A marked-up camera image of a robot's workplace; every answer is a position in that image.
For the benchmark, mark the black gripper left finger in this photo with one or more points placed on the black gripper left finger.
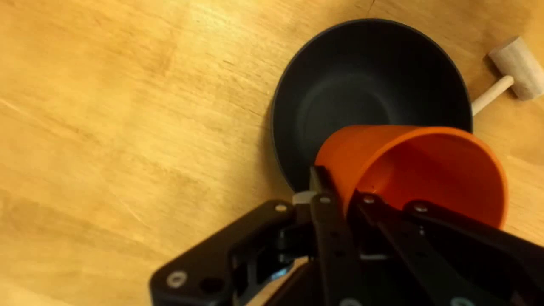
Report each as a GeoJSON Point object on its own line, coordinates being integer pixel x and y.
{"type": "Point", "coordinates": [334, 244]}

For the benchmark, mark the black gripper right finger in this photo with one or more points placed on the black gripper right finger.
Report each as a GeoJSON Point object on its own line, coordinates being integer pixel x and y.
{"type": "Point", "coordinates": [453, 256]}

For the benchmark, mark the orange plastic cup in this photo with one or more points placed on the orange plastic cup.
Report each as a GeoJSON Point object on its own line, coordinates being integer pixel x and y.
{"type": "Point", "coordinates": [431, 171]}

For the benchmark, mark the black bowl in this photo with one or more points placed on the black bowl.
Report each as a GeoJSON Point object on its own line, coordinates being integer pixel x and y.
{"type": "Point", "coordinates": [363, 79]}

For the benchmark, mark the small wooden mallet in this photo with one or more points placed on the small wooden mallet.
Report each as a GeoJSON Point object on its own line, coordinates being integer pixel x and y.
{"type": "Point", "coordinates": [519, 69]}

